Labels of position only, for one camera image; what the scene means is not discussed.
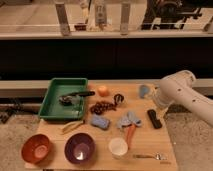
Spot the orange red pepper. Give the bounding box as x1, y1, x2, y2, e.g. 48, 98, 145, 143
126, 124, 136, 148

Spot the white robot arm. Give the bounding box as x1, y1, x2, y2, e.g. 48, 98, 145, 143
153, 70, 213, 127

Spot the small metal cup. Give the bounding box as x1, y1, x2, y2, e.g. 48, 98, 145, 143
113, 94, 124, 105

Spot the light blue cup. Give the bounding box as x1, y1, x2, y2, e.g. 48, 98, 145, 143
139, 85, 150, 99

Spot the white cup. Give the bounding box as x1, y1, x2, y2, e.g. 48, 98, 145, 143
108, 137, 128, 158

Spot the orange fruit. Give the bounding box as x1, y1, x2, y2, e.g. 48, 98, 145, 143
97, 86, 109, 97

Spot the dark grape bunch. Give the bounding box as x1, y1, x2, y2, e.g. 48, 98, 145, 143
90, 101, 116, 115

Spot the blue sponge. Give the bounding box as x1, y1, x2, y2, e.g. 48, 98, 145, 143
90, 115, 110, 130

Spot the blue crumpled cloth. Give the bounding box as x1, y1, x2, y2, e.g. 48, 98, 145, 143
117, 111, 142, 130

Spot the wooden board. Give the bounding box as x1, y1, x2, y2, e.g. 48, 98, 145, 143
25, 83, 178, 171

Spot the yellow banana toy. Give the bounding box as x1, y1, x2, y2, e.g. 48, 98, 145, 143
61, 120, 85, 134

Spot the green plastic tray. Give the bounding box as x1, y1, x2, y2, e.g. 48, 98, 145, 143
39, 78, 88, 121

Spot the black remote block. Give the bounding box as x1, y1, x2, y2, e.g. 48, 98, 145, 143
147, 109, 162, 129

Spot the purple bowl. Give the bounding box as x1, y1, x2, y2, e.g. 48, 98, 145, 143
64, 133, 95, 164

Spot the silver spoon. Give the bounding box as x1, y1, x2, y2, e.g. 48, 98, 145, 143
133, 153, 167, 160

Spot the orange bowl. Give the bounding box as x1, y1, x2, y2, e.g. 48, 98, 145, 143
21, 134, 51, 164

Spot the black handled can opener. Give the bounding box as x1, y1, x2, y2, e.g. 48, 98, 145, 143
59, 91, 95, 106

